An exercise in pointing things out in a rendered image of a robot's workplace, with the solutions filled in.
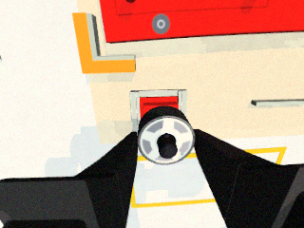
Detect yellow rectangular outline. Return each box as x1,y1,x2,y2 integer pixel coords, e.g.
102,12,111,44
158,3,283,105
130,147,287,208

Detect black wheel with white hub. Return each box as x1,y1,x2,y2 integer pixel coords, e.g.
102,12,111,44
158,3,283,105
137,105,196,165

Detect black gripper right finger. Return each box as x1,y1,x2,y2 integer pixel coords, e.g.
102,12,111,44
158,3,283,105
194,129,304,228

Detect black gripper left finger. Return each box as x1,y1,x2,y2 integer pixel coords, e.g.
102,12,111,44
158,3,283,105
0,132,138,228

